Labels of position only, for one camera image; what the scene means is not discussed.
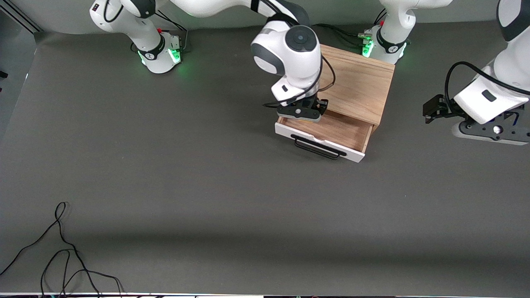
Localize white-front wooden drawer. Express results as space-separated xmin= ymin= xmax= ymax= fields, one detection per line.
xmin=275 ymin=108 xmax=376 ymax=163

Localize black drawer handle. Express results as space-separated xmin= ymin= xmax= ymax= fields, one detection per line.
xmin=291 ymin=134 xmax=347 ymax=160

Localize wooden drawer cabinet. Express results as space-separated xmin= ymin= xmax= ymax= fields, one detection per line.
xmin=317 ymin=43 xmax=395 ymax=135

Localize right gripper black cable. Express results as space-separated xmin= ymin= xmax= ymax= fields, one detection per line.
xmin=264 ymin=54 xmax=336 ymax=109

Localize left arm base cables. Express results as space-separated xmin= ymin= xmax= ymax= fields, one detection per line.
xmin=313 ymin=10 xmax=388 ymax=47

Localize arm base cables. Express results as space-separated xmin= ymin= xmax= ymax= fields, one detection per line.
xmin=131 ymin=7 xmax=189 ymax=53
xmin=313 ymin=10 xmax=388 ymax=47

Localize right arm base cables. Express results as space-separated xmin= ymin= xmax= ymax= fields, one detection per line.
xmin=131 ymin=7 xmax=189 ymax=53

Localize loose black table cable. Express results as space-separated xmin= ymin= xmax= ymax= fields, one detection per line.
xmin=0 ymin=202 xmax=125 ymax=298

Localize aluminium frame rail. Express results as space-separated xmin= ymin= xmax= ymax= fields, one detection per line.
xmin=0 ymin=4 xmax=42 ymax=34

